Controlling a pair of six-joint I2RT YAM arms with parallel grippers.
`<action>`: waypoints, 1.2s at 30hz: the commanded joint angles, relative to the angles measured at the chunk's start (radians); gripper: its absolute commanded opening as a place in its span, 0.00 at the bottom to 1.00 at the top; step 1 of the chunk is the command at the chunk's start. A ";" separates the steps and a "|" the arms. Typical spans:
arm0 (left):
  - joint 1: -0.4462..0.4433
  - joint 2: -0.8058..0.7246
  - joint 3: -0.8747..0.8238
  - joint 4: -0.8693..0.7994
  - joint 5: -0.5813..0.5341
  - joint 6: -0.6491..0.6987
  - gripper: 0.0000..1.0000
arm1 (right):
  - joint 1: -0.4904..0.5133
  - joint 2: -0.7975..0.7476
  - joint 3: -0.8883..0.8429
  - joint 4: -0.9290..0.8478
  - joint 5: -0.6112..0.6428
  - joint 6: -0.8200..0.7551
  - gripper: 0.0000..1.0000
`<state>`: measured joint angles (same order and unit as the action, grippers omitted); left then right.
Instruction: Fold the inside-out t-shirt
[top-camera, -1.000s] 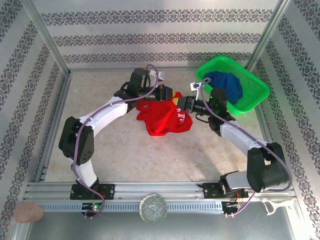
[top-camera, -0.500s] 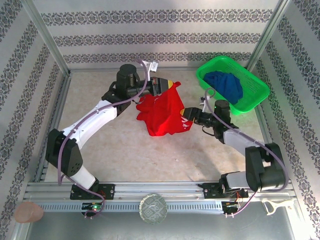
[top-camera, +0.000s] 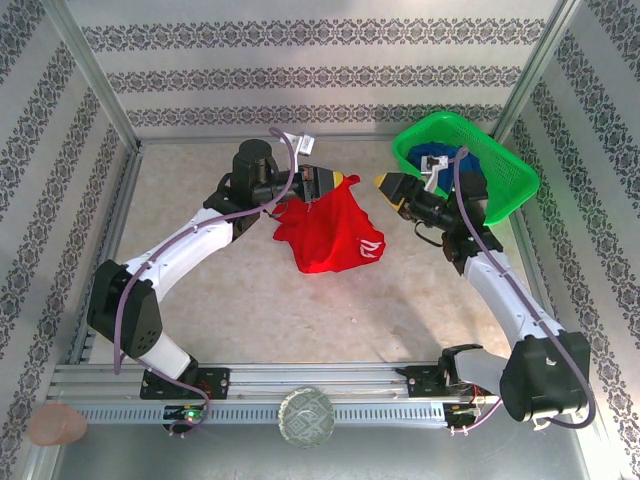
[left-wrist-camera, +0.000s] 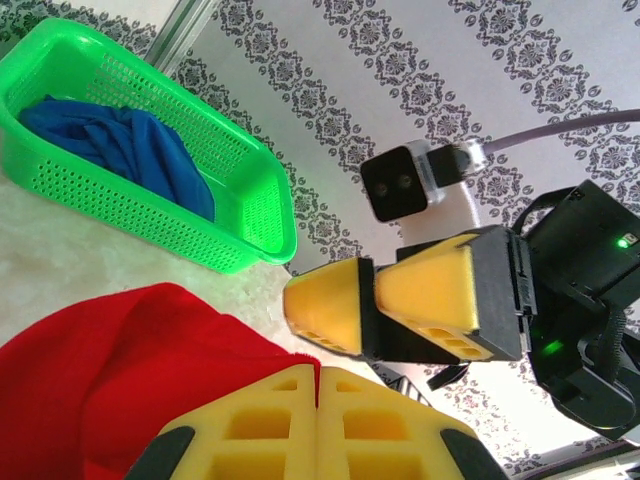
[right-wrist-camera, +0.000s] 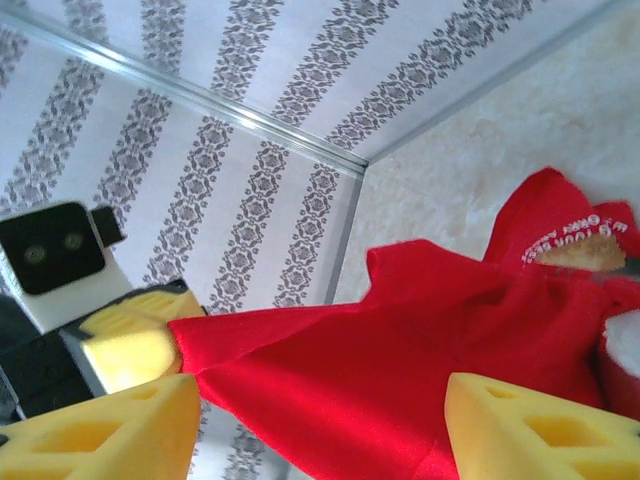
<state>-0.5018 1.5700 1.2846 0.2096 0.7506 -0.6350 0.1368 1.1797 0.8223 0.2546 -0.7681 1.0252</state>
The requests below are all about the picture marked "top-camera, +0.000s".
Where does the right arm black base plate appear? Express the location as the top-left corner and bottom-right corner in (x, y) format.
(403, 363), (501, 400)

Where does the aluminium table side rail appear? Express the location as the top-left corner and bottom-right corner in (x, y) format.
(67, 142), (146, 366)
(509, 217), (559, 326)

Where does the aluminium frame post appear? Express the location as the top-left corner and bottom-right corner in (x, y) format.
(42, 0), (141, 154)
(492, 0), (584, 144)

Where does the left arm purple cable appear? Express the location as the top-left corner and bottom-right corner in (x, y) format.
(113, 127), (297, 439)

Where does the red t-shirt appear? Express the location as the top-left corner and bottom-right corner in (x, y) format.
(272, 173), (387, 275)

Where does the grey slotted cable duct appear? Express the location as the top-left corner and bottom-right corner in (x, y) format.
(74, 402), (449, 426)

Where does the small controller board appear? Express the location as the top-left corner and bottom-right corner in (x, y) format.
(446, 401), (489, 426)
(163, 404), (210, 425)

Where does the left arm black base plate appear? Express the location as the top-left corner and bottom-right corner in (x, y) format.
(139, 367), (231, 401)

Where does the green plastic mesh basket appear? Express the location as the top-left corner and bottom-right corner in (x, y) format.
(391, 110), (540, 226)

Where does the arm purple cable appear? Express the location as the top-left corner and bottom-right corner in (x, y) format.
(113, 127), (297, 439)
(447, 146), (596, 436)

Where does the aluminium table edge rail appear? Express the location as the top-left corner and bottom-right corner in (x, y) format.
(134, 133), (401, 147)

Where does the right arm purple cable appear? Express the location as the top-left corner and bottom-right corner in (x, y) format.
(447, 146), (596, 436)

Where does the pink translucent cup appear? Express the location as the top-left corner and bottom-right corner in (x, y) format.
(27, 403), (89, 446)

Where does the blue cloth garment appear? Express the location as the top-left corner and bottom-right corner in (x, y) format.
(407, 142), (484, 176)

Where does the round patterned glass disc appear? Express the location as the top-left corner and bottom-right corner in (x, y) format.
(278, 385), (335, 450)

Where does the long aluminium mounting rail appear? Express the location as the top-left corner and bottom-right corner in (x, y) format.
(47, 362), (589, 404)

